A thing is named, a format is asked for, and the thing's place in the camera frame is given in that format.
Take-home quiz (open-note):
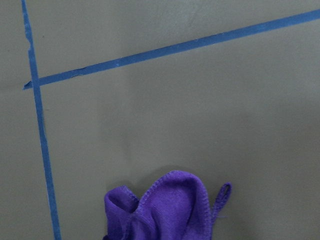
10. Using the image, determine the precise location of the purple cloth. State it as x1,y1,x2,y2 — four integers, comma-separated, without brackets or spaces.
104,170,232,240

